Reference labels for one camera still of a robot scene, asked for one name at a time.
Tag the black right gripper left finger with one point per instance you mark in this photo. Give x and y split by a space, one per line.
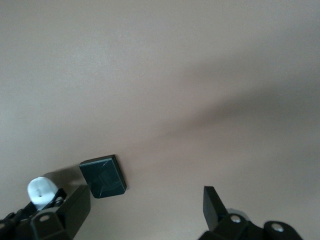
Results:
77 207

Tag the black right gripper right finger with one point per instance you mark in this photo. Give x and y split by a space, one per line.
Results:
211 210

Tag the small black box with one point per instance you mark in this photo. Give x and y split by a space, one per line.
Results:
105 177

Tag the white rounded plastic part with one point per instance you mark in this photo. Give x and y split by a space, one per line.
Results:
40 192

